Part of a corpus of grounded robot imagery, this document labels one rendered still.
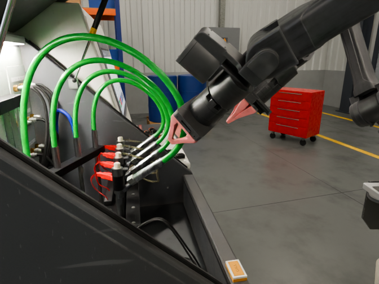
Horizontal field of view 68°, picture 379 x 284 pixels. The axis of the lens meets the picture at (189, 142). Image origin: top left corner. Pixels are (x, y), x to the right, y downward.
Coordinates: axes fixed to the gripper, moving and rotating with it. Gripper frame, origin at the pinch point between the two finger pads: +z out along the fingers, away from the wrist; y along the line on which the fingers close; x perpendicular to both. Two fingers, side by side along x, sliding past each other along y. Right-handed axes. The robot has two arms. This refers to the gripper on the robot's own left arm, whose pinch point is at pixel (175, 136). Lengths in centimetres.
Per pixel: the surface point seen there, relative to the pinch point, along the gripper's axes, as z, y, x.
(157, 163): 5.1, 4.0, 1.7
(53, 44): 3.4, 5.4, -29.6
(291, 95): 134, -404, 63
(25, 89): 14.8, 10.1, -28.6
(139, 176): 10.1, 6.2, 1.3
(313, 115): 127, -403, 110
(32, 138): 49, -1, -30
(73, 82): 34, -15, -36
